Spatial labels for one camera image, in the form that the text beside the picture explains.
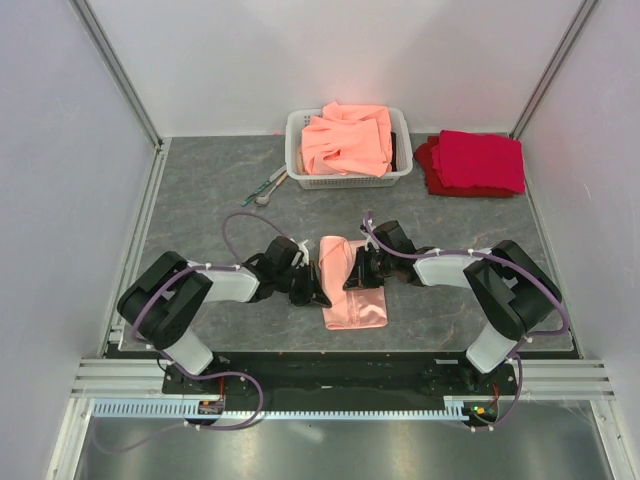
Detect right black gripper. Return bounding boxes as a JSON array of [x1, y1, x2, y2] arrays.
[[344, 245, 396, 290]]

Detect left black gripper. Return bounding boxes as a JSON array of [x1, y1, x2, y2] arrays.
[[274, 261, 331, 308]]

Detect light pink satin napkin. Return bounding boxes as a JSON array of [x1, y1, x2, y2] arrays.
[[319, 236, 388, 331]]

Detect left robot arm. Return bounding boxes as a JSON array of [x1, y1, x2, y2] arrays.
[[117, 236, 332, 393]]

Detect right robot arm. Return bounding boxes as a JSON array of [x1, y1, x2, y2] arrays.
[[343, 215, 569, 394]]

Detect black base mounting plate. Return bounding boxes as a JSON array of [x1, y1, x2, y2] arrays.
[[162, 349, 521, 404]]

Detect dark item in basket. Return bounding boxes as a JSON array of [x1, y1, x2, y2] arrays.
[[390, 131, 398, 172]]

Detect wooden utensil in basket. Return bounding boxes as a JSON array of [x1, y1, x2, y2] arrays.
[[296, 147, 307, 175]]

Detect salmon pink cloth pile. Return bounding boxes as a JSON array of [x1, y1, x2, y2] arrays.
[[300, 102, 393, 177]]

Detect red folded cloth stack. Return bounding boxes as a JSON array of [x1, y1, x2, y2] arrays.
[[414, 130, 526, 198]]

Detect white plastic basket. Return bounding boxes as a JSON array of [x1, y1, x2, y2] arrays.
[[284, 107, 413, 190]]

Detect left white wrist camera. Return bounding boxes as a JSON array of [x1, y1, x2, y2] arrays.
[[292, 239, 314, 267]]

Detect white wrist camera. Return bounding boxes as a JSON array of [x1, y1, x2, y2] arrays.
[[292, 239, 314, 267], [360, 221, 379, 251]]

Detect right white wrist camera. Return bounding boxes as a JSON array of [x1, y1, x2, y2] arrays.
[[360, 221, 379, 251]]

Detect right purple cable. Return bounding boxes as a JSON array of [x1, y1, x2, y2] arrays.
[[362, 212, 571, 434]]

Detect green handled knife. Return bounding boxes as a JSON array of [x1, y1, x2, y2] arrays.
[[241, 165, 287, 207]]

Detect white slotted cable duct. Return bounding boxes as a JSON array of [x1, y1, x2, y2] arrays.
[[93, 397, 470, 421]]

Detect right aluminium frame post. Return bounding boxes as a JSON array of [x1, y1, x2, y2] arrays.
[[509, 0, 601, 140]]

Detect aluminium frame post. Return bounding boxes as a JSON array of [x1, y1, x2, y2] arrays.
[[69, 0, 164, 151], [509, 0, 601, 140]]

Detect left aluminium frame post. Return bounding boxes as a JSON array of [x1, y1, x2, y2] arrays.
[[69, 0, 164, 151]]

